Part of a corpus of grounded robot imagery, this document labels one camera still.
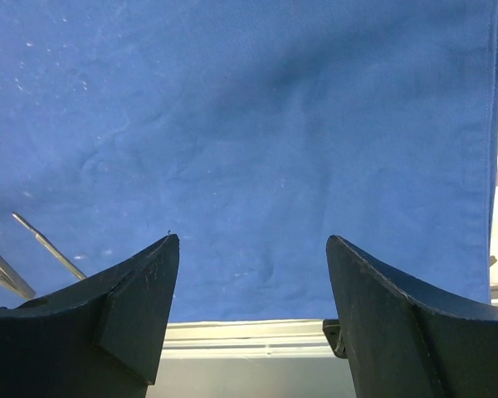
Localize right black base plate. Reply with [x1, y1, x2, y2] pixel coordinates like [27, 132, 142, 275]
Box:
[322, 319, 347, 359]

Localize blue surgical cloth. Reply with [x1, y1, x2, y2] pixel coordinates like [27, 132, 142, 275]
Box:
[0, 1, 498, 322]

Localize thin steel tweezers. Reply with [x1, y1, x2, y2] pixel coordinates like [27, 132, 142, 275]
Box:
[0, 255, 36, 300]

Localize aluminium mounting rail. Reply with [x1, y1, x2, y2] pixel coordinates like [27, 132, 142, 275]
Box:
[162, 319, 334, 360]

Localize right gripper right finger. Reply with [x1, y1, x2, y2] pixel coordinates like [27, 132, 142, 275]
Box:
[326, 235, 498, 397]

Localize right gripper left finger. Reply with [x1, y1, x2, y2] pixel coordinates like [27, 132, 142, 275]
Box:
[0, 234, 179, 398]

